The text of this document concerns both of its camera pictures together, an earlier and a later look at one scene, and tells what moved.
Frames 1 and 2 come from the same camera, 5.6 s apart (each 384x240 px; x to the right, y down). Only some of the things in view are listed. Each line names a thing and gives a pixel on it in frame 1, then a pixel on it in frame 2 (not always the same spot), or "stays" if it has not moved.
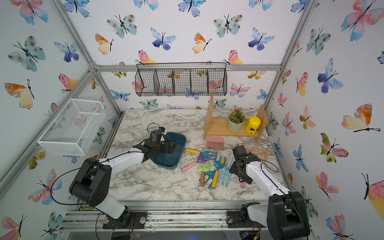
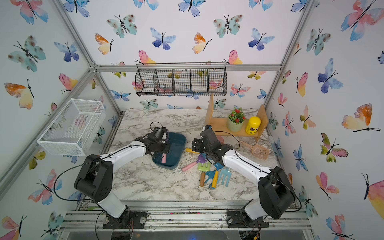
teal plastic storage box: (171, 161) stays
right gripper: (233, 168) to (196, 145)
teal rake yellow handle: (206, 154) stays
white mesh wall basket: (75, 128) stays
